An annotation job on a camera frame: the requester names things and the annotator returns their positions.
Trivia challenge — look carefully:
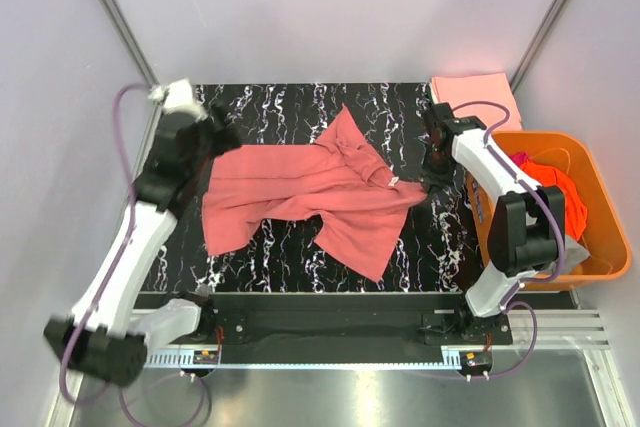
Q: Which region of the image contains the salmon red t shirt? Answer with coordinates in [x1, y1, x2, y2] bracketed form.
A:
[201, 108, 426, 282]

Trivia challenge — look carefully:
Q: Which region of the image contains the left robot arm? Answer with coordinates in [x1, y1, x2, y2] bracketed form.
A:
[43, 104, 241, 387]

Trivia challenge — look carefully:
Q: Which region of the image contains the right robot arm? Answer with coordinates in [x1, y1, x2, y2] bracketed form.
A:
[422, 101, 566, 327]

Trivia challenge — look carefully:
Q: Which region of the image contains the magenta t shirt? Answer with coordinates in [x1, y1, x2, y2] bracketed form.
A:
[510, 152, 530, 168]

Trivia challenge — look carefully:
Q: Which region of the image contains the folded light pink t shirt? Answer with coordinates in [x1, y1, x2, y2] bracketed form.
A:
[430, 72, 522, 131]

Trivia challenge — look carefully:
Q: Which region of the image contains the orange t shirt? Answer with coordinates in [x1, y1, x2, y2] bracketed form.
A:
[517, 160, 589, 243]

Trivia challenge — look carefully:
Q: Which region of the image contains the grey t shirt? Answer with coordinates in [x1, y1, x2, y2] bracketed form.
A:
[559, 236, 590, 275]

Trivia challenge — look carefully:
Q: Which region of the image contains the orange plastic basket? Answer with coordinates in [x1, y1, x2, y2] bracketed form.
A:
[452, 130, 631, 293]

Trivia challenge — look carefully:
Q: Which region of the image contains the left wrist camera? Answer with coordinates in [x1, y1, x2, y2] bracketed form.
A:
[148, 78, 208, 121]

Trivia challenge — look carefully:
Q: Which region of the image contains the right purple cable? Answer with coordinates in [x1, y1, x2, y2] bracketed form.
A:
[449, 100, 569, 381]

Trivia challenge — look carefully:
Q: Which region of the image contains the purple cable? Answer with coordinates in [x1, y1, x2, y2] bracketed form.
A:
[58, 82, 214, 426]
[449, 100, 569, 381]

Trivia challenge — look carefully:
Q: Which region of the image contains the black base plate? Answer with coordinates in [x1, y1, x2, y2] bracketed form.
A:
[192, 293, 512, 346]

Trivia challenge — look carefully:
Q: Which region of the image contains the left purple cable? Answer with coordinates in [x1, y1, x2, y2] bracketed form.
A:
[58, 82, 214, 426]

